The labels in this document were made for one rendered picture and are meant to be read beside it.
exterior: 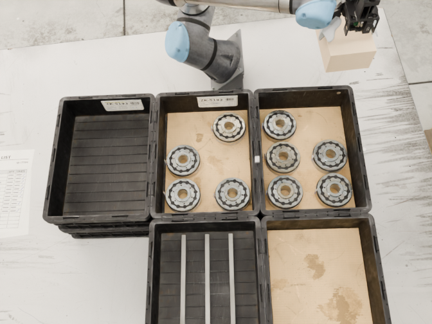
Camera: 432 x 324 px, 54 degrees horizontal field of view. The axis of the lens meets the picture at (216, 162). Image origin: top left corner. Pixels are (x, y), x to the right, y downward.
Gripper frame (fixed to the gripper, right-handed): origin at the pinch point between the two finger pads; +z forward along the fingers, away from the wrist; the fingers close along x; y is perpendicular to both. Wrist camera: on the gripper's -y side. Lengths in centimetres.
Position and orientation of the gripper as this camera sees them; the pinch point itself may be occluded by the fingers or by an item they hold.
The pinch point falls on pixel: (344, 34)
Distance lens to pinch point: 125.9
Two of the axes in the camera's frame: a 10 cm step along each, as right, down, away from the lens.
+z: 0.5, 3.9, 9.2
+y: 1.0, 9.1, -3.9
